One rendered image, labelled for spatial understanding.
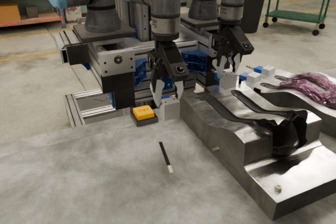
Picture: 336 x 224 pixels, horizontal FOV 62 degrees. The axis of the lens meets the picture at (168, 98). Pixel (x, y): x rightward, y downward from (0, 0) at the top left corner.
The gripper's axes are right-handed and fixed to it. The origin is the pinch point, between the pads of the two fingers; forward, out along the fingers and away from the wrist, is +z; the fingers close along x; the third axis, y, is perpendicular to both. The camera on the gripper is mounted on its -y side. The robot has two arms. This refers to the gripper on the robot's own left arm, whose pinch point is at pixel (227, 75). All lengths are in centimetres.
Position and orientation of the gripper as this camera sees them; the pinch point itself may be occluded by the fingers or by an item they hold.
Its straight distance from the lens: 105.5
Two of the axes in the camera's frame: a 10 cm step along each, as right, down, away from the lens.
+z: -0.1, 8.8, 4.7
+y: -4.1, -4.3, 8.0
